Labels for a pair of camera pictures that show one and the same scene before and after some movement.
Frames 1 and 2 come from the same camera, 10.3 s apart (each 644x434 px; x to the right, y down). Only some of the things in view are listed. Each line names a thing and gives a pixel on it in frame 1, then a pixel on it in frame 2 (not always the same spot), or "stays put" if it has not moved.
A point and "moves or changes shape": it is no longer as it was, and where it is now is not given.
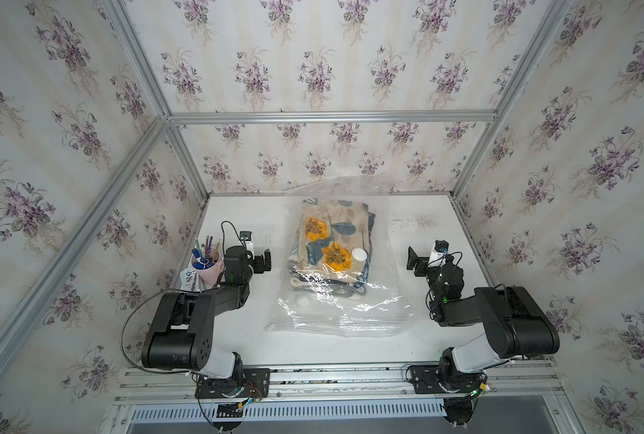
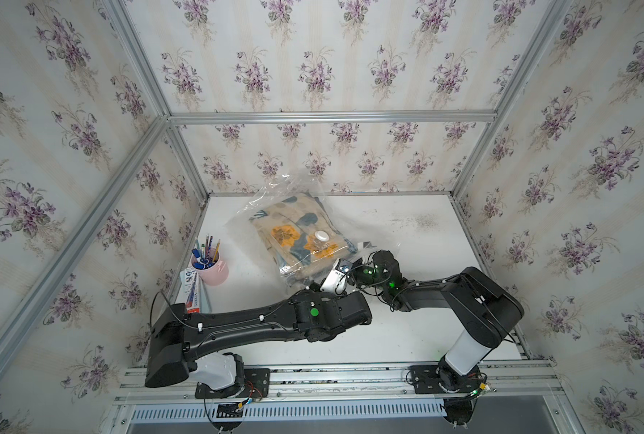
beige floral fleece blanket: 333,250 moves or changes shape
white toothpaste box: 188,280 stays put
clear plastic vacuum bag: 340,273 moves or changes shape
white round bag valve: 359,254 to 322,235
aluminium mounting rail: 508,382 stays put
